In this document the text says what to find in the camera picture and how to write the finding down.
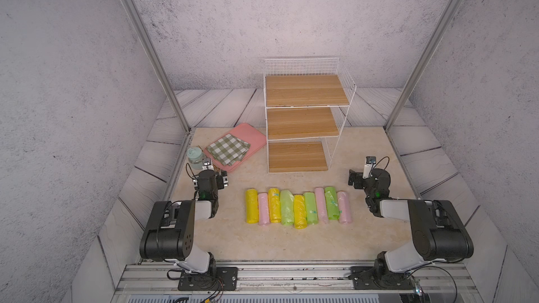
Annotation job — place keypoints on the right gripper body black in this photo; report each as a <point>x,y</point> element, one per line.
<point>361,183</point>

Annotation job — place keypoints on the pink bag roll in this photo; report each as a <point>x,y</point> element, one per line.
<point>344,208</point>
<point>321,205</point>
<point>263,210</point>

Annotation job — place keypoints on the yellow bag roll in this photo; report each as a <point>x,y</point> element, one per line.
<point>299,211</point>
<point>251,203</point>
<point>274,205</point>

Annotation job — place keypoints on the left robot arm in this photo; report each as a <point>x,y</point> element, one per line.
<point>169,234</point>

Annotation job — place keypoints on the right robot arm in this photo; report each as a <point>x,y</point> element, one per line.
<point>437,234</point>

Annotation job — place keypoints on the green bag roll right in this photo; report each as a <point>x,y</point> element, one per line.
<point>333,211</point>

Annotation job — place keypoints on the green bag roll middle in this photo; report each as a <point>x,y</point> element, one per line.
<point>311,208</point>

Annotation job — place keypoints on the light green bag roll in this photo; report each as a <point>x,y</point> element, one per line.
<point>286,203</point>

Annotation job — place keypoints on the pink tray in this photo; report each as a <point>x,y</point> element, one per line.
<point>247,133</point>

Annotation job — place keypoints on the green checkered cloth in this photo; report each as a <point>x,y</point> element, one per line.
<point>228,150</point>

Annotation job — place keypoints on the mint green bottle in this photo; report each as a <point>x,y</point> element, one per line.
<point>196,158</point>

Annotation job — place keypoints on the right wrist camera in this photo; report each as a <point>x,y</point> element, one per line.
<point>369,165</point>

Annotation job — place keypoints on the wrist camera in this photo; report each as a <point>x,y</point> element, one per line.
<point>207,165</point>
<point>369,165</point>

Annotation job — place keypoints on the white wire wooden shelf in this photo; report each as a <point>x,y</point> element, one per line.
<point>307,102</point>

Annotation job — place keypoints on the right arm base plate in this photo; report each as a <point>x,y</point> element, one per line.
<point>364,278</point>

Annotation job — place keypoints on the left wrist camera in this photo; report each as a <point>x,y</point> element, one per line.
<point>207,165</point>

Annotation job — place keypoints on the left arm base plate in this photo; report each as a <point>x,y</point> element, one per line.
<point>222,279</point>

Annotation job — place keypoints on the right aluminium frame post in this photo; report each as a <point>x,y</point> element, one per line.
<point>448,13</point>

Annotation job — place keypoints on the aluminium frame post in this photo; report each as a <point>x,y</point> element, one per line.
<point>150,51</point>
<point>448,13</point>

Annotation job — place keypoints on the aluminium mounting rail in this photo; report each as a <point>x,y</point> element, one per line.
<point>282,281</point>

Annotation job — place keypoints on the left aluminium frame post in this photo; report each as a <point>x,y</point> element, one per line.
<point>150,51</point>

